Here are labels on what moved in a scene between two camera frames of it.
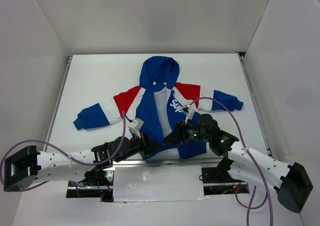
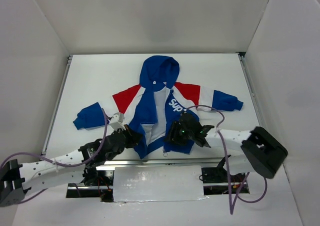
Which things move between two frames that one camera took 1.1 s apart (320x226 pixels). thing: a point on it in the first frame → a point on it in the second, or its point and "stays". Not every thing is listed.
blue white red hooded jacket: x=161 y=111 stays
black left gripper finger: x=150 y=145 → x=132 y=138
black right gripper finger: x=173 y=138 stays
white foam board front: x=157 y=183 stays
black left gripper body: x=146 y=141 → x=130 y=136
